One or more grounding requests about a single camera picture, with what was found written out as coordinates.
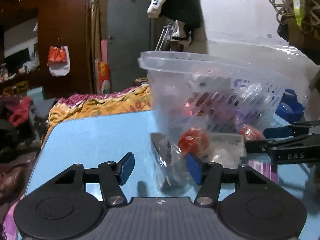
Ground dark television screen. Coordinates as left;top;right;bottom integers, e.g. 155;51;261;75
3;47;31;71

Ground clear plastic packet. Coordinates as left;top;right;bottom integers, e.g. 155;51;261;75
207;134;247;169

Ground purple packet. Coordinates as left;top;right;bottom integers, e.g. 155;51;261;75
248;160;279;184

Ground metal crutches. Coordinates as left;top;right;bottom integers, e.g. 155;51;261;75
155;22;181;52

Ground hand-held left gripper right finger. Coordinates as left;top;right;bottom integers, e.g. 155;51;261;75
186;151;275;207

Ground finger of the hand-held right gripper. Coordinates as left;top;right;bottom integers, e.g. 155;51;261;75
245;133;320;154
264;120;320;139

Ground red printed sack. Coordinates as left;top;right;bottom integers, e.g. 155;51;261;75
97;61;111;95

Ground white plastic basket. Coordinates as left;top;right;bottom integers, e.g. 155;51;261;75
138;39;320;143

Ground blue tote bag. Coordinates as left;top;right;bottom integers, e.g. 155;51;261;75
275;88;306;121

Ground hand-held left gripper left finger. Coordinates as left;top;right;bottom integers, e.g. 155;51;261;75
54;152;135;207

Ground pink paper roll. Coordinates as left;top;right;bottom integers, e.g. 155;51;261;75
100;39;109;64

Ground yellow floral blanket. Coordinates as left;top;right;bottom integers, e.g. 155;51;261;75
47;86;153;140

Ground black item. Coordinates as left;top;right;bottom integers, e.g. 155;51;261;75
150;132;193;195

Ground red round candy packet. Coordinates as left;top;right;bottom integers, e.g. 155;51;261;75
239;124;263;141
178;128;209;155

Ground grey door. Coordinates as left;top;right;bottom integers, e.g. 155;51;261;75
107;0;152;93

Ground coiled rope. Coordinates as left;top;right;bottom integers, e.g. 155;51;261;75
268;0;320;34

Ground olive hanging bag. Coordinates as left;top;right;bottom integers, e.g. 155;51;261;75
277;0;320;53

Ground red and white plastic bag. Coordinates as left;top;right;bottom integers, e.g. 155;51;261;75
47;45;70;77

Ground white and black hanging jacket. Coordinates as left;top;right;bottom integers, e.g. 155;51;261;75
147;0;202;47

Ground red cloth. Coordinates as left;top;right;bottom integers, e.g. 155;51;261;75
8;96;32;127

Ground brown wooden wardrobe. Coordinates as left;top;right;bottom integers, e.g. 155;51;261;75
0;0;93;98

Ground yellow-green strap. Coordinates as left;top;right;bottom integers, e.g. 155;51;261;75
289;0;304;27

